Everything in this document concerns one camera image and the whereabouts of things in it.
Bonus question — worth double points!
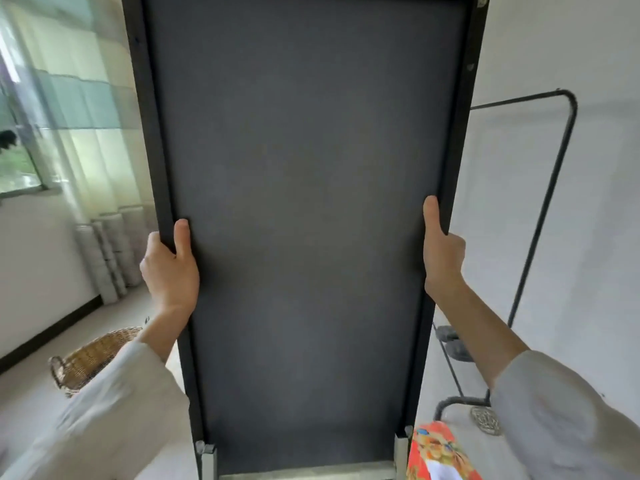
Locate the woven tan black basket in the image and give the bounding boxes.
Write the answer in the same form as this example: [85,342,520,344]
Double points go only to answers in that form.
[48,326,143,398]

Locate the black metal rack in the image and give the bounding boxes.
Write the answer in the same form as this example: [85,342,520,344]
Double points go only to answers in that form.
[433,88,579,421]

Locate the grey cream striped curtain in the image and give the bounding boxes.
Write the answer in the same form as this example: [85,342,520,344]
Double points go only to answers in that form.
[0,0,156,305]

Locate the person's right forearm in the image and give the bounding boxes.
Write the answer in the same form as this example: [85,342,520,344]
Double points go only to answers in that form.
[432,279,640,480]

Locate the person's right hand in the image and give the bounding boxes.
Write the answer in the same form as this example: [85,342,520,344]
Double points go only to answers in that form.
[422,195,467,297]

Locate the black skirting board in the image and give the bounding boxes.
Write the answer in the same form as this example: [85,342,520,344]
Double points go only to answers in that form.
[0,294,105,375]

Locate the round patterned brown object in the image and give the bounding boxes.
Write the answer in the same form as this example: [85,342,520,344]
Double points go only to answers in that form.
[469,405,503,437]

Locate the white wiping cloth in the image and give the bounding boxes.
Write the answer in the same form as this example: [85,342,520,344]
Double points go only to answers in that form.
[429,460,463,480]

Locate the black-framed mirror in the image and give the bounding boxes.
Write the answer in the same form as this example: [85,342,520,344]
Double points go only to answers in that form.
[119,0,491,480]

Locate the red floral plastic stool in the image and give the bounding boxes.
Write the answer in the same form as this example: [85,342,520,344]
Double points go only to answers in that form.
[405,421,483,480]

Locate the person's left forearm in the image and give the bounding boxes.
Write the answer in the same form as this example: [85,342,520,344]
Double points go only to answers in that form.
[0,307,193,480]

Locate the person's left hand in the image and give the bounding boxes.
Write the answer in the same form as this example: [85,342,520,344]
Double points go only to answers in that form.
[139,218,201,319]

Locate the grey framed window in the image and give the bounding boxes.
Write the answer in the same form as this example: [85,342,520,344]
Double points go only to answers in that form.
[0,42,63,198]

